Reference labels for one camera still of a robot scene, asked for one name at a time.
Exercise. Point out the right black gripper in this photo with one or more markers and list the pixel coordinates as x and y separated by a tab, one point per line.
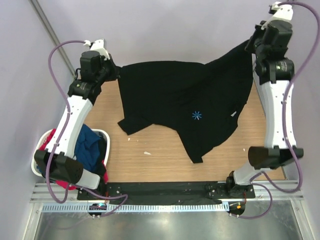
259	27

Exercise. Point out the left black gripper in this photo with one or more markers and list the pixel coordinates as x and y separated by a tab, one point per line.
115	69

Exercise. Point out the black t shirt blue logo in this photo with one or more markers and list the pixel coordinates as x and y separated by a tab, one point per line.
201	102

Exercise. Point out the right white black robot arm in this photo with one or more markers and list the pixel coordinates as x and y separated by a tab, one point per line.
272	74

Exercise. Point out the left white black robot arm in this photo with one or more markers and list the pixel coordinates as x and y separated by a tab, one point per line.
56	161

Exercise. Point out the white laundry basket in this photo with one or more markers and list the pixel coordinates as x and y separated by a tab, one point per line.
104	149

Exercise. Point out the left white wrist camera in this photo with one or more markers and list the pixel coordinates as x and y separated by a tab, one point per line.
98	46

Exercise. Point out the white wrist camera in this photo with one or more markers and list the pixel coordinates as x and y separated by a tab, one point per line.
279	12
98	46

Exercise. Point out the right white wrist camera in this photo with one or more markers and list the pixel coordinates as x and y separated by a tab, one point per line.
279	12

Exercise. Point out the left aluminium frame post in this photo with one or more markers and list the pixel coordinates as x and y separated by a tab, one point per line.
51	33

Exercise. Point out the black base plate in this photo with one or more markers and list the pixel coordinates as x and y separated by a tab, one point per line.
178	193

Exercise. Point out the slotted cable duct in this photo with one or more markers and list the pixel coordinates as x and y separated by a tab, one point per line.
100	208

